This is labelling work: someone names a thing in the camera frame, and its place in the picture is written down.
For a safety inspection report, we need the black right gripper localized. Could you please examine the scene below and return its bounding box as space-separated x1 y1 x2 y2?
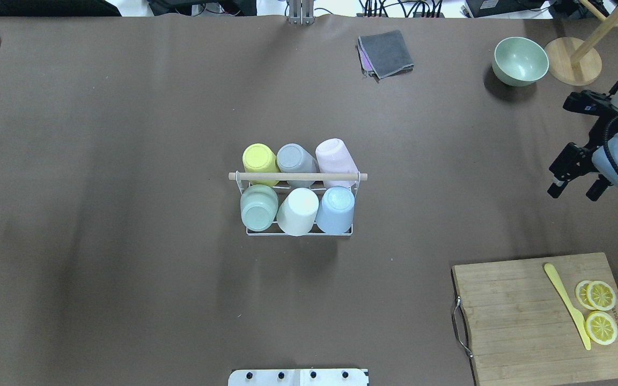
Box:
547 115 618 201

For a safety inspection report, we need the pink plastic cup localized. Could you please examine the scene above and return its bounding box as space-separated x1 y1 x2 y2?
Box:
315 138 358 174

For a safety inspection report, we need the green plastic cup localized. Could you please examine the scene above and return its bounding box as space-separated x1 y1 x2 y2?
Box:
240 185 279 232

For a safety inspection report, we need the light blue plastic cup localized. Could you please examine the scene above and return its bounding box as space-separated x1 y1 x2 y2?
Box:
315 186 355 235

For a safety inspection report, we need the white plastic cup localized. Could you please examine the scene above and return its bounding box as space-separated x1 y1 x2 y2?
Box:
276 188 319 236

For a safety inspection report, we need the grey plastic cup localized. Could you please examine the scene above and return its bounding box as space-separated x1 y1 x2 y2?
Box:
276 143 319 173

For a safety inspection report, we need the yellow plastic cup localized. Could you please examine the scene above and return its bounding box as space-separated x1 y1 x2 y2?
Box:
242 143 280 173

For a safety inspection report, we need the wooden mug tree stand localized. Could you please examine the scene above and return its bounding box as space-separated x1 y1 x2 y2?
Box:
545 1 618 86

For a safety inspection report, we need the yellow plastic knife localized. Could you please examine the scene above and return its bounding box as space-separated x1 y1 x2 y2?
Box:
543 262 592 350

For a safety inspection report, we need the mint green bowl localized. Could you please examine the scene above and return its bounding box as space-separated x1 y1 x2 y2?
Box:
491 36 549 86

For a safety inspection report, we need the lemon slice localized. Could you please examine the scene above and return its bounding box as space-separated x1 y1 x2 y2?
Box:
575 279 595 310
586 280 616 312
585 310 618 345

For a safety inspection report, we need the wooden cutting board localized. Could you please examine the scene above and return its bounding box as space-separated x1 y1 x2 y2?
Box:
452 253 618 385

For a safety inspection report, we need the grey folded cloth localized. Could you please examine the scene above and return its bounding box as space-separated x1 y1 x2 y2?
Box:
356 29 414 80

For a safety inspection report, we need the purple folded cloth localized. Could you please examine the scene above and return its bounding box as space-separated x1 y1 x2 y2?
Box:
357 46 374 76

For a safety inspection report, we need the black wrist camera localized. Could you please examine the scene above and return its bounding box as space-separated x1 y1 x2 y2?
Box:
562 90 616 117

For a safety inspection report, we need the white wire cup rack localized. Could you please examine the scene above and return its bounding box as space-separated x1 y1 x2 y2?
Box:
227 171 369 236

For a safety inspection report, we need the aluminium frame post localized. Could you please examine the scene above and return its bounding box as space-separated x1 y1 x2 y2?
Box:
286 0 315 25

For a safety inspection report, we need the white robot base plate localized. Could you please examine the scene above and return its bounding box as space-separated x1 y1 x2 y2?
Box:
227 367 370 385

